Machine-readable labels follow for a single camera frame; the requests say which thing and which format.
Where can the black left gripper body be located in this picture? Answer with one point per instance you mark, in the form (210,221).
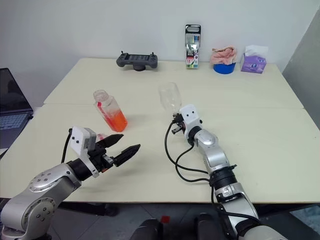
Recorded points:
(98,157)

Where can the blue bowl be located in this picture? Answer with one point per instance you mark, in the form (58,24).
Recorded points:
(224,69)

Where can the pink cloth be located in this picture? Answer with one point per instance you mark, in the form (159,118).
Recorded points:
(223,55)

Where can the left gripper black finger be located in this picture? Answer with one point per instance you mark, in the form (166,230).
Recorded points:
(127,153)
(111,140)

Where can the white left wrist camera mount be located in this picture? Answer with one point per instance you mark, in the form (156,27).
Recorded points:
(78,140)

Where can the dark laptop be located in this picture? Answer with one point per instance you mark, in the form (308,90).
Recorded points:
(12,100)

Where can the clear wine glass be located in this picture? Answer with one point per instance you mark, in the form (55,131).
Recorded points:
(170,97)

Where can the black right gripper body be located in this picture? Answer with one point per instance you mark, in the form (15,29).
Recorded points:
(181,123)

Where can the small red block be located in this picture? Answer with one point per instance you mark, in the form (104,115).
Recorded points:
(165,219)

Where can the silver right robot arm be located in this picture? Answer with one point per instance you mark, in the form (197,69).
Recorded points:
(212,150)

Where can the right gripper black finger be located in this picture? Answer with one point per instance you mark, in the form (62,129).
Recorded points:
(177,116)
(177,130)

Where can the bottle with orange liquid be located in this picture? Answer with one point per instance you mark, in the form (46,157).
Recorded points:
(115,120)

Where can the colour marker pen pack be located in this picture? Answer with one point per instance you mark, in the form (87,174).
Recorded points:
(192,56)

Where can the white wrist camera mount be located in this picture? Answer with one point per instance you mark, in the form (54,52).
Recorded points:
(78,140)
(190,117)

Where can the white tissue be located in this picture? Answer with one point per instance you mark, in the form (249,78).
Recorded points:
(256,50)

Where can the dark rounded shape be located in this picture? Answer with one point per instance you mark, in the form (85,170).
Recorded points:
(147,231)

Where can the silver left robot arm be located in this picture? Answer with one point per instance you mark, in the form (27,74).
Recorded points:
(37,195)

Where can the dark grey handheld controller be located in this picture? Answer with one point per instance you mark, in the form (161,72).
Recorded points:
(137,58)

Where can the white and red bottle cap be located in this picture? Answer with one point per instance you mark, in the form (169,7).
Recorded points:
(101,136)

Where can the purple tissue box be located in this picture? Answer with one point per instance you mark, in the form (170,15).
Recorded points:
(253,64)

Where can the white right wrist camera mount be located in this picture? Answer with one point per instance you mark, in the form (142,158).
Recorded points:
(190,117)

